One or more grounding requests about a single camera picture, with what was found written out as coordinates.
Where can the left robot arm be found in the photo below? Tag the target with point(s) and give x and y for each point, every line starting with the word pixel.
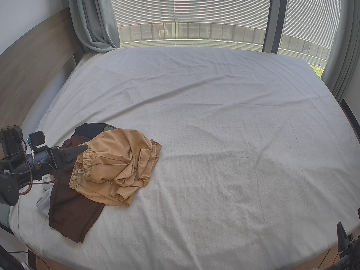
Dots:
pixel 11 139

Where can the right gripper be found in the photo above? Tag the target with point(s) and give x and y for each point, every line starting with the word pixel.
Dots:
pixel 355 249

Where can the black garment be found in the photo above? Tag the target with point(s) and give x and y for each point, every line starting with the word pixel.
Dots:
pixel 87 129

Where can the window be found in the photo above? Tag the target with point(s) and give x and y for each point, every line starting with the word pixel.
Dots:
pixel 197 10

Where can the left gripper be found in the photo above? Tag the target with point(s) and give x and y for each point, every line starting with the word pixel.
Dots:
pixel 46 159

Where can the green garment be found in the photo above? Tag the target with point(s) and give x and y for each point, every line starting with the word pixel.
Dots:
pixel 108 128

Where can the bed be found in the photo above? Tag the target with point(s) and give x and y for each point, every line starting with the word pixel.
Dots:
pixel 197 94

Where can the pale grey garment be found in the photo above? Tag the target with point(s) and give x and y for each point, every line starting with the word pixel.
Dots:
pixel 43 204

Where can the grey-green curtain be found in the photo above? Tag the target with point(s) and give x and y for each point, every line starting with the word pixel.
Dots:
pixel 346 52
pixel 92 15

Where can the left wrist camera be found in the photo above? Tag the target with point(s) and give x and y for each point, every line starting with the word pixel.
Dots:
pixel 36 138

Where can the brown shorts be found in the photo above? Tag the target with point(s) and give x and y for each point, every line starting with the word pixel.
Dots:
pixel 73 209

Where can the tan shorts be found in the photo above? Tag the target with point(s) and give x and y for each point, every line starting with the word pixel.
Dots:
pixel 118 162

